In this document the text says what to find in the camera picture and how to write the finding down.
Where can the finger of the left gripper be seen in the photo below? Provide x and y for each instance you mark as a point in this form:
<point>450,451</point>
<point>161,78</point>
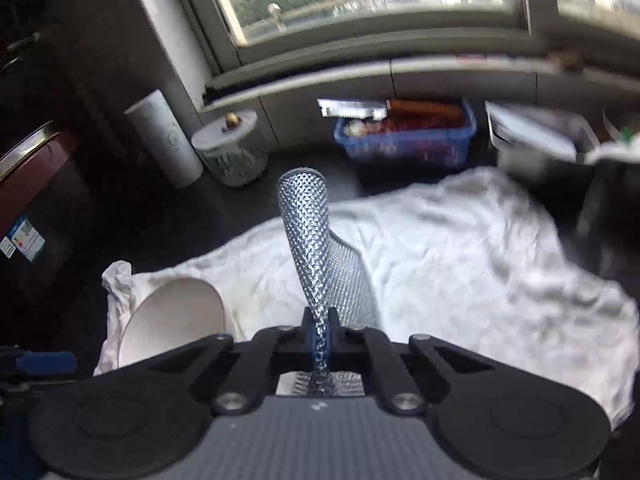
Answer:
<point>15,361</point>

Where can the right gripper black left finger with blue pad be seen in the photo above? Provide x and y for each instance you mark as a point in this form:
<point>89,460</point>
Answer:
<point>251,371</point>

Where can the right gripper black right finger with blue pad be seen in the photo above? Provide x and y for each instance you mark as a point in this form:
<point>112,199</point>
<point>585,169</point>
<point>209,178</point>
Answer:
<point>370,354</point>

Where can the silver mesh scrubbing cloth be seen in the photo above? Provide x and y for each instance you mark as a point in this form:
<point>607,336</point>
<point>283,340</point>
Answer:
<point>332,275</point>

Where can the white ceramic bowl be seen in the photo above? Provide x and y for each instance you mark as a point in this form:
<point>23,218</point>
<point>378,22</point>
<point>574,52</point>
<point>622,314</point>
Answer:
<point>179,312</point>

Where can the white cloth towel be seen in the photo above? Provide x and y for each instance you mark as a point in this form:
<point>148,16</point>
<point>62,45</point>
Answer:
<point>472,260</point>

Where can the dark red appliance with label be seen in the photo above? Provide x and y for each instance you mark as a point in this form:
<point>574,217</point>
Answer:
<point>26,170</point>

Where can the glass jar with lid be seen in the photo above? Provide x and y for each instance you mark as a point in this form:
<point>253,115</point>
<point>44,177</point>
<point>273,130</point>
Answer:
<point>231,148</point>

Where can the blue plastic basket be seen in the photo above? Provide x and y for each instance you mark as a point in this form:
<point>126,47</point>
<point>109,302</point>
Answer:
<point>432,139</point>

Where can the silver foil package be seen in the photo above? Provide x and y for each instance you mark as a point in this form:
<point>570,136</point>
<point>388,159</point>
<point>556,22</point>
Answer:
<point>353,109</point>

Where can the orange-brown cylinder in basket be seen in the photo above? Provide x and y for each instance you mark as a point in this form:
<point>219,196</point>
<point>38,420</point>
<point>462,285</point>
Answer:
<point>403,107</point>

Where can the white paper towel roll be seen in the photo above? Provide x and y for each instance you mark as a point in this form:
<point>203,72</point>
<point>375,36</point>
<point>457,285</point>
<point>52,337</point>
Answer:
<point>163,137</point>

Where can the white ladle spoon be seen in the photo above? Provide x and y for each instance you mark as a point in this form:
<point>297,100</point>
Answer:
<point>629,153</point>

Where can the brown object on sill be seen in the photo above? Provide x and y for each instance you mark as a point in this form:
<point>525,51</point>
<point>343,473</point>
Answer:
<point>567,61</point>

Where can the window frame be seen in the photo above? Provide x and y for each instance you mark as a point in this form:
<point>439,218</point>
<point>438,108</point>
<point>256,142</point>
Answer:
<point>248,40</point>

